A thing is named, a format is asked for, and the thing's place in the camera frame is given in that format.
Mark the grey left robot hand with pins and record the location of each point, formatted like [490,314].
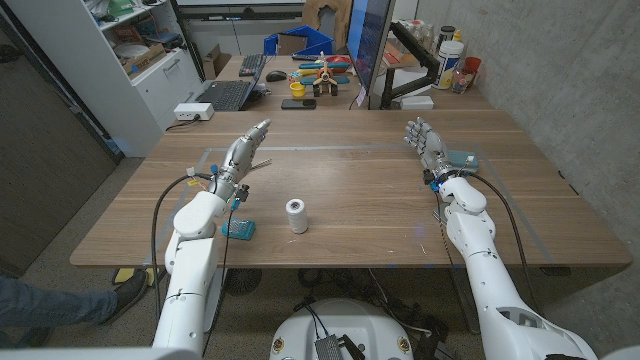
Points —
[240,155]

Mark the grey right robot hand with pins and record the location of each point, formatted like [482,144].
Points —
[432,150]

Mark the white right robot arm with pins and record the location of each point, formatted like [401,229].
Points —
[480,260]

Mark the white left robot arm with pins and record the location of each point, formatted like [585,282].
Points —
[192,270]

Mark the small cyan flip phone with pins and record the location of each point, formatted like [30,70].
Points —
[462,161]

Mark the cyan pill container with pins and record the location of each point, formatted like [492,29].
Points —
[239,229]

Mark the small white box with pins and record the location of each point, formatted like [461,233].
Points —
[417,102]

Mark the black laptop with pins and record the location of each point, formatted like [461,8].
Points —
[225,95]

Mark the white power strip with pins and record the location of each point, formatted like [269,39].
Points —
[193,111]

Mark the clear glass jar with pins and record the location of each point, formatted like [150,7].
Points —
[462,81]

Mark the black smartphone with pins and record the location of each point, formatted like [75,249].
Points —
[298,104]

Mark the white canister with label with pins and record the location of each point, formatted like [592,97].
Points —
[447,65]

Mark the small yellow cup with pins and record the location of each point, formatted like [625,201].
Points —
[297,90]

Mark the black computer mouse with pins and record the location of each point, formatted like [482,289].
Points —
[276,76]

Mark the black keyboard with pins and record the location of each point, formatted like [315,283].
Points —
[252,65]

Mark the red cup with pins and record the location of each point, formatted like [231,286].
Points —
[473,64]

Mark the open cardboard box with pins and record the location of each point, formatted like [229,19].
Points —
[215,62]

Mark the dark bottle with black lid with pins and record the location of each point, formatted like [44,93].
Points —
[446,36]

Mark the wooden toy airplane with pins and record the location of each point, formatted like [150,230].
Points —
[325,75]

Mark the red bowl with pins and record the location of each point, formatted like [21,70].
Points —
[342,62]

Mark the round black floor fan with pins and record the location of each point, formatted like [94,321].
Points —
[242,281]

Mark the grey table leg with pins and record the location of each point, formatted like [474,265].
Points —
[465,290]
[220,285]

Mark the computer monitor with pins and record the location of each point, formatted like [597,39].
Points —
[367,35]

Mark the cardboard box on shelf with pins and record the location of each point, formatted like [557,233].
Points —
[145,60]

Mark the blue plastic bin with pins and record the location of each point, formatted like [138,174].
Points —
[320,40]

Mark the white bowl on shelf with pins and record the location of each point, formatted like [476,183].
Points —
[130,50]

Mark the white shelf cabinet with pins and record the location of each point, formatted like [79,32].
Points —
[100,90]

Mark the yellow item on floor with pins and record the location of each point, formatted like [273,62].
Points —
[122,275]

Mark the dark shoe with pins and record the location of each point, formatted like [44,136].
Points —
[130,295]

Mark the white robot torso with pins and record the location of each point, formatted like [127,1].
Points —
[345,325]

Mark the person's leg in jeans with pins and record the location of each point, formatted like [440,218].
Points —
[45,305]

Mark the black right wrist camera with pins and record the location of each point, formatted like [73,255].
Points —
[428,177]

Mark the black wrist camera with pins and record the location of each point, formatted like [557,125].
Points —
[243,192]
[428,177]

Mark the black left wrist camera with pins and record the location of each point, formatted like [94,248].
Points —
[243,192]

